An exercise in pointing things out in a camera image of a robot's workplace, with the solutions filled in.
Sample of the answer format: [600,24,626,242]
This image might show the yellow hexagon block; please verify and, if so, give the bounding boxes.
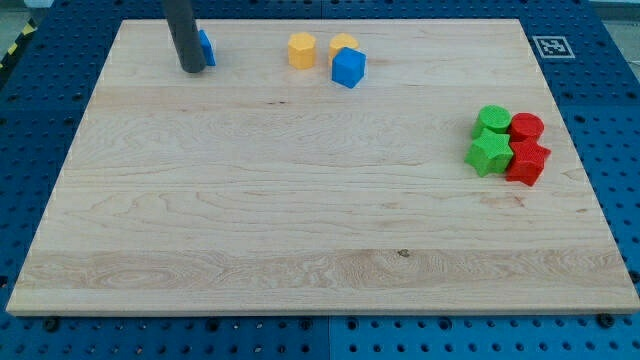
[288,32,316,70]

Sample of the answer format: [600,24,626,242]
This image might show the red cylinder block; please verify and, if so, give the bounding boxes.
[508,113,545,142]

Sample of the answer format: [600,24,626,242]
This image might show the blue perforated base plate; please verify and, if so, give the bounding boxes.
[1,1,639,359]

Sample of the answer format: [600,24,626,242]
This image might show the green star block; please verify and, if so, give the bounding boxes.
[464,128,514,177]

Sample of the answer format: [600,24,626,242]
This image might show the blue cube block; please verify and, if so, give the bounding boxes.
[331,47,367,88]

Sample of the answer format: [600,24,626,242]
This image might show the wooden board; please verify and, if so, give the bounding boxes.
[7,19,639,317]

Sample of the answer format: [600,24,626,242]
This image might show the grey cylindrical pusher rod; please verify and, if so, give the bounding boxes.
[161,0,206,73]

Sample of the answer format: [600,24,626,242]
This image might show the green cylinder block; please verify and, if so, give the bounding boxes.
[471,104,512,139]

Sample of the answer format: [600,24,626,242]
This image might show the blue triangle block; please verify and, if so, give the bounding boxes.
[198,29,216,67]

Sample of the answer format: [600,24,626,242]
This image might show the white fiducial marker tag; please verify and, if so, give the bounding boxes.
[533,35,575,59]

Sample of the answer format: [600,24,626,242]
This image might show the red star block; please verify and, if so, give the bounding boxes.
[505,139,551,187]

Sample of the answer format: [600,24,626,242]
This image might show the yellow heart block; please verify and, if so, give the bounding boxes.
[328,33,359,62]

